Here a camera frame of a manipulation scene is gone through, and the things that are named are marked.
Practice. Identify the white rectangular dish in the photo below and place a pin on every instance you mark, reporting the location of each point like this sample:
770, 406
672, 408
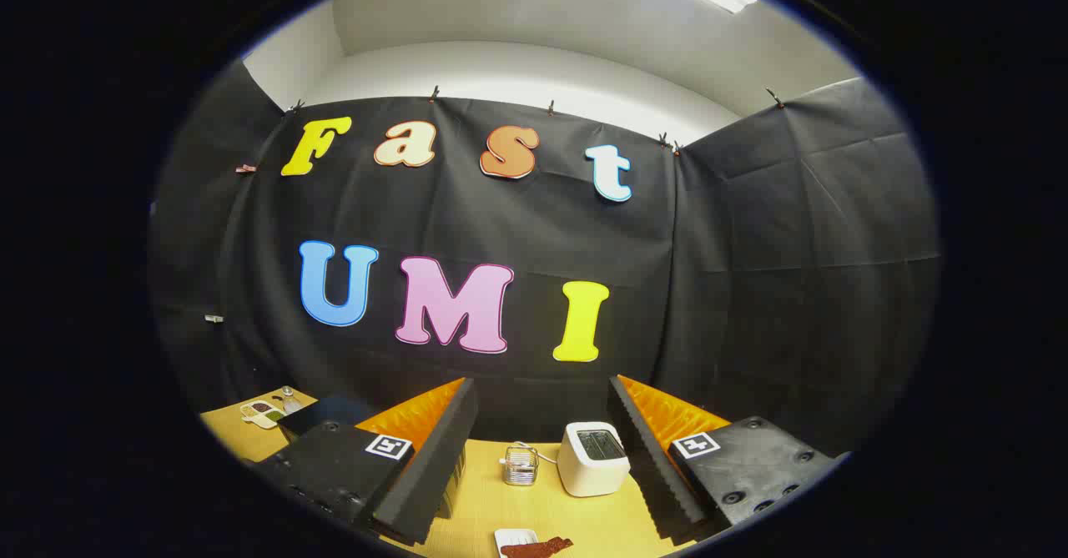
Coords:
511, 537

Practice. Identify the black toaster oven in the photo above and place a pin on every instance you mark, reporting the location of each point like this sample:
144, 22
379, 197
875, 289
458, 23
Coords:
325, 412

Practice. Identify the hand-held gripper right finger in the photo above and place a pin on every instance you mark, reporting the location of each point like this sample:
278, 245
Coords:
651, 466

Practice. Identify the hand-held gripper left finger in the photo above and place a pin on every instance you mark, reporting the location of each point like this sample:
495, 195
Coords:
434, 466

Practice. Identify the red meat slice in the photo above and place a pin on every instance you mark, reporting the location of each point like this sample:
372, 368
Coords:
538, 548

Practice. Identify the clear bottle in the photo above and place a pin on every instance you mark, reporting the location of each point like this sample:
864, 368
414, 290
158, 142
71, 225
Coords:
291, 401

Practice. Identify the white divided spice dish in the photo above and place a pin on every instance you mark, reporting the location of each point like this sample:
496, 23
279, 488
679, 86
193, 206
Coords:
260, 414

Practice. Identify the white toaster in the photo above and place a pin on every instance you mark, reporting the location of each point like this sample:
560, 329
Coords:
588, 470

